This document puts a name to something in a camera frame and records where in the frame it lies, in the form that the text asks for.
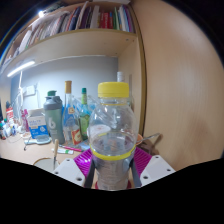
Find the brown mug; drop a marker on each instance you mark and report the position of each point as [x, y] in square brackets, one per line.
[148, 146]

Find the ceiling tube light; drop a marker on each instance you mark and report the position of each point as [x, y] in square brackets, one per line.
[41, 13]

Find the white wall power outlet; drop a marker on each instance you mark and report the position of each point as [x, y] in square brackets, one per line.
[30, 90]

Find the green-capped glass bottle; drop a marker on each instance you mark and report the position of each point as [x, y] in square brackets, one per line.
[84, 116]

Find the white cup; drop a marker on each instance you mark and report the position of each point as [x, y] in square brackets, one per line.
[43, 165]

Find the under-shelf light strip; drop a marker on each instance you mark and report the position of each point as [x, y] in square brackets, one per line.
[20, 68]

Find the white tube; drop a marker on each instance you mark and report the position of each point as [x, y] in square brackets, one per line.
[63, 151]

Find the tan-capped clear bottle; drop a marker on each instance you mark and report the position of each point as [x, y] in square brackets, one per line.
[70, 116]

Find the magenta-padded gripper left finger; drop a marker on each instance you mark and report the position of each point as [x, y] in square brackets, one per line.
[68, 171]

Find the magenta box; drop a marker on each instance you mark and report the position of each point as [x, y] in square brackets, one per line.
[25, 120]

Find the clear yellow-capped drink bottle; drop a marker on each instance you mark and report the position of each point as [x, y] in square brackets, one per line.
[112, 143]

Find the clear glass bottle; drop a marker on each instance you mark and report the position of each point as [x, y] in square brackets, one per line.
[120, 76]

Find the grey shaker bottle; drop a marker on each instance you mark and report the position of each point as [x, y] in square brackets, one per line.
[53, 120]

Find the wooden shelf unit with books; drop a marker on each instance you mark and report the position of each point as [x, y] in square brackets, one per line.
[83, 43]

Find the blue and white box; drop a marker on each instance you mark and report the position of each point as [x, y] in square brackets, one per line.
[37, 125]

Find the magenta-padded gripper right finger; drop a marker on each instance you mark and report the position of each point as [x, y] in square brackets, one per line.
[156, 170]

